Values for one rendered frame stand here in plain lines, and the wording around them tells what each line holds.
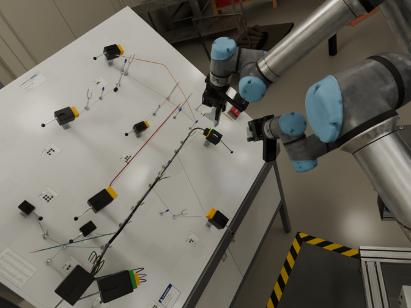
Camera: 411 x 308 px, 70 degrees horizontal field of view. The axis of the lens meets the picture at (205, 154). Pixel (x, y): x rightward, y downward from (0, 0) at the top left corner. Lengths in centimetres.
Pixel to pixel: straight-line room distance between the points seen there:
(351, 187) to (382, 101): 194
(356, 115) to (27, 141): 105
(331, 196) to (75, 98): 189
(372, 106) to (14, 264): 107
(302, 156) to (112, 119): 76
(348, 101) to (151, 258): 89
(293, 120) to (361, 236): 146
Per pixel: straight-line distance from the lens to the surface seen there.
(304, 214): 237
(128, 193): 120
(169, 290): 121
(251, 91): 84
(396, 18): 99
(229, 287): 161
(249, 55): 97
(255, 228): 169
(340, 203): 242
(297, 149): 96
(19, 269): 115
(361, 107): 59
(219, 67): 98
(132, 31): 157
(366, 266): 194
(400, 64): 65
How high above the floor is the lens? 194
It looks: 39 degrees down
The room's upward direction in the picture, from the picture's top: 23 degrees counter-clockwise
